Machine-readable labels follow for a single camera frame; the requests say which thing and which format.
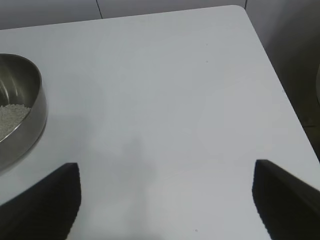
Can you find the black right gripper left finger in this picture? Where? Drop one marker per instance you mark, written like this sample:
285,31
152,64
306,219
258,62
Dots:
42,207

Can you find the stainless steel mixing bowl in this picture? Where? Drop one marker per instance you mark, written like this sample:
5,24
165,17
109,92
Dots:
37,125

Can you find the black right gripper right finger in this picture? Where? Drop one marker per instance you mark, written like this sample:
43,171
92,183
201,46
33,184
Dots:
287,205

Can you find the white rice grains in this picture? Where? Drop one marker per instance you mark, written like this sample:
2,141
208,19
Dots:
12,117

